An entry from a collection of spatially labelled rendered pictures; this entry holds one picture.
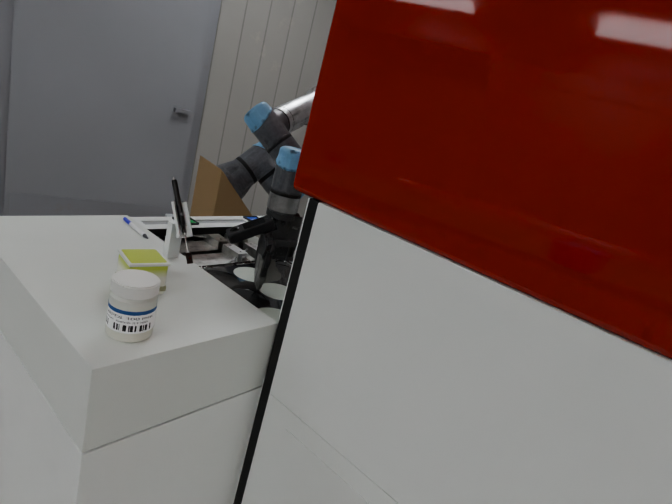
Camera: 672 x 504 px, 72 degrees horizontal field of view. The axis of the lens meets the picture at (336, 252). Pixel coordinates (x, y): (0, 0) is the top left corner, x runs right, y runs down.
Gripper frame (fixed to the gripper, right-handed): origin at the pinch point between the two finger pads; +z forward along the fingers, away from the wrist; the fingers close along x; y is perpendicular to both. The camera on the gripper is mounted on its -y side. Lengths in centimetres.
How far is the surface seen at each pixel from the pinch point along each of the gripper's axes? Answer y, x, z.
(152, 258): -26.5, -19.3, -12.0
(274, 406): -0.9, -33.2, 11.1
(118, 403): -30, -43, 2
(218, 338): -15.1, -35.2, -5.1
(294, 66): 86, 316, -69
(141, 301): -28.3, -37.6, -12.3
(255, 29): 46, 307, -87
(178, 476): -17.4, -36.5, 23.7
